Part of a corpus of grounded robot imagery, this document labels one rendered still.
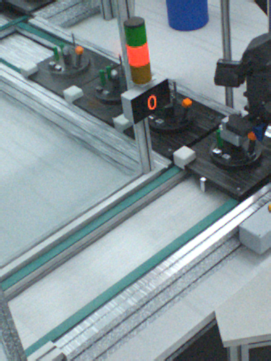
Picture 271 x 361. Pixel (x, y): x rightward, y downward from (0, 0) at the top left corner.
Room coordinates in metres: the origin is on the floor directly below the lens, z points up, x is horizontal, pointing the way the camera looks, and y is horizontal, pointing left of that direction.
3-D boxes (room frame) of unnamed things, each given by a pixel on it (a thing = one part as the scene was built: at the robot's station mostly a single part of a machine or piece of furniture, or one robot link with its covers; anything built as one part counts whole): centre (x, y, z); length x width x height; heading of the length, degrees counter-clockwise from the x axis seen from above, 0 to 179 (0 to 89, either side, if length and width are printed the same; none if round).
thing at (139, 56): (1.53, -0.05, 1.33); 0.05 x 0.05 x 0.05
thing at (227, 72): (1.50, -0.29, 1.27); 0.12 x 0.08 x 0.11; 60
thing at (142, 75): (1.53, -0.05, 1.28); 0.05 x 0.05 x 0.05
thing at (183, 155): (1.57, -0.14, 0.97); 0.05 x 0.05 x 0.04; 36
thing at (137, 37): (1.53, -0.05, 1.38); 0.05 x 0.05 x 0.05
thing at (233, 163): (1.55, -0.28, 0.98); 0.14 x 0.14 x 0.02
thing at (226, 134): (1.56, -0.27, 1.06); 0.08 x 0.04 x 0.07; 36
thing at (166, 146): (1.76, -0.13, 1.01); 0.24 x 0.24 x 0.13; 36
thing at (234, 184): (1.55, -0.28, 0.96); 0.24 x 0.24 x 0.02; 36
